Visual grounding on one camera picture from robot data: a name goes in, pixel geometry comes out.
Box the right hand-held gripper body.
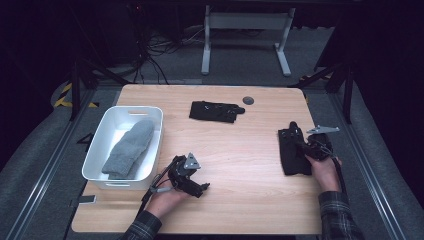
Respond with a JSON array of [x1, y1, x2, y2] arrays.
[[303, 124, 341, 162]]

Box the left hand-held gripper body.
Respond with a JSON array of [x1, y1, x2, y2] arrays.
[[167, 152, 202, 196]]

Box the black sock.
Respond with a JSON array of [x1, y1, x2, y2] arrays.
[[188, 100, 246, 124], [277, 121, 315, 177]]

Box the white plastic basket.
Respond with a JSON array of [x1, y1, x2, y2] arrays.
[[81, 105, 165, 191]]

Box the person's right hand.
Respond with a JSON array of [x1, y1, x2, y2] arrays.
[[304, 154, 343, 194]]

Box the person's left hand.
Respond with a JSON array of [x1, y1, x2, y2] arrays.
[[145, 171, 192, 220]]

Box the black metal stand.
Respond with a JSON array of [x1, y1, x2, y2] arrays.
[[68, 57, 132, 122], [288, 59, 356, 125]]

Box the black sock top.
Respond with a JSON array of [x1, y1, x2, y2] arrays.
[[188, 100, 246, 124]]

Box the yellow black floor tape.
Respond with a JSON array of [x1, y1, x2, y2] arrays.
[[53, 82, 100, 109]]

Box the left hand-held gripper cable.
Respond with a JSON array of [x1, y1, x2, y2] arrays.
[[138, 156, 178, 214]]

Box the hand-held gripper cable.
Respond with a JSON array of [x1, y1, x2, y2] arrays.
[[138, 156, 178, 214], [313, 138, 348, 195]]

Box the right hand-held gripper cable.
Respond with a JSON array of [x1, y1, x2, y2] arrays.
[[313, 138, 348, 195]]

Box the aluminium floor rail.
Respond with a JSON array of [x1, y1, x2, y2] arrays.
[[4, 88, 98, 240], [328, 91, 409, 240]]

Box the bundle of floor cables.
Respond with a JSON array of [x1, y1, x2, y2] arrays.
[[131, 26, 205, 85]]

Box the white metal desk frame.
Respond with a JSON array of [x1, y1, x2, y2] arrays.
[[200, 4, 297, 78]]

